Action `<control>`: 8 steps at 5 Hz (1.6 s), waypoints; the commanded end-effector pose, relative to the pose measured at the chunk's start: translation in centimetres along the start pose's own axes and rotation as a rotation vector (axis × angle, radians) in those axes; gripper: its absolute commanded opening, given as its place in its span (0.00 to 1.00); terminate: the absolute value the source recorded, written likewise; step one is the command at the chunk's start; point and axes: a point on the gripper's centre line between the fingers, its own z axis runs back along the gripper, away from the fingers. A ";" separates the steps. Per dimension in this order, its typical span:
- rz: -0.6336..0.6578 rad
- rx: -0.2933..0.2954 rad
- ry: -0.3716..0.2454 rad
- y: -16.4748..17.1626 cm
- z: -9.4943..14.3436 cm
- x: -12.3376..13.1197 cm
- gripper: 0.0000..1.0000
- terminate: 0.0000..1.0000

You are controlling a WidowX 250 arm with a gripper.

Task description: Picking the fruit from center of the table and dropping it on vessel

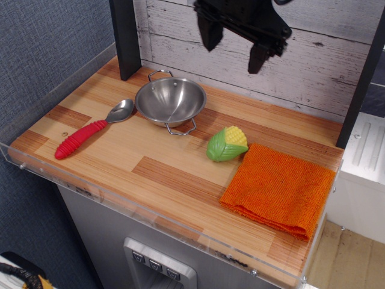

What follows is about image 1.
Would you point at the orange folded cloth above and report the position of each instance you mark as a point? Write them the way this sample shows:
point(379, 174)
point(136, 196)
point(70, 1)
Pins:
point(278, 190)

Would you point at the white ribbed toy counter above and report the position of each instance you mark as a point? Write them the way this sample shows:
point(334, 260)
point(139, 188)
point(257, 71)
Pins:
point(357, 200)

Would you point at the silver dispenser panel with buttons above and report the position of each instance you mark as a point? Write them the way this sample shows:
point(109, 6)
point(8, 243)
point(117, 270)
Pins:
point(153, 269)

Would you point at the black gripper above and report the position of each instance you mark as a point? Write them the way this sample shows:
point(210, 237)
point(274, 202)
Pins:
point(255, 21)

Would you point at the silver metal bowl with handles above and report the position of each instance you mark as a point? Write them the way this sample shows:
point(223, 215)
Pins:
point(171, 102)

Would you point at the red handled metal spoon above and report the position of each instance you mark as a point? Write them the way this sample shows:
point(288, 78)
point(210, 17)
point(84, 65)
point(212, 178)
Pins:
point(118, 114)

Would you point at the black and yellow object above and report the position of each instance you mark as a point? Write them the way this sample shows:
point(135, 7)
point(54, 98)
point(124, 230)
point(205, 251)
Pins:
point(18, 272)

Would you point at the black upright post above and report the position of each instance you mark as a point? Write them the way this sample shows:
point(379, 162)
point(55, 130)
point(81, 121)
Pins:
point(126, 37)
point(363, 84)

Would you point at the green yellow toy corn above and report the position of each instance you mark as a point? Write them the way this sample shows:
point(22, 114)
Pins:
point(227, 144)

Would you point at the grey toy fridge cabinet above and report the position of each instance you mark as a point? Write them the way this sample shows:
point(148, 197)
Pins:
point(103, 231)

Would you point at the right black upright post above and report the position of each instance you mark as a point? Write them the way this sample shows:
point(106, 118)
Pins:
point(363, 84)

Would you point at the clear acrylic table guard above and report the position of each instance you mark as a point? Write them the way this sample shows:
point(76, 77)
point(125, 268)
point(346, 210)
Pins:
point(296, 105)

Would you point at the left black upright post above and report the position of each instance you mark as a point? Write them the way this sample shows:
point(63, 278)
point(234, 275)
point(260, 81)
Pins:
point(126, 37)

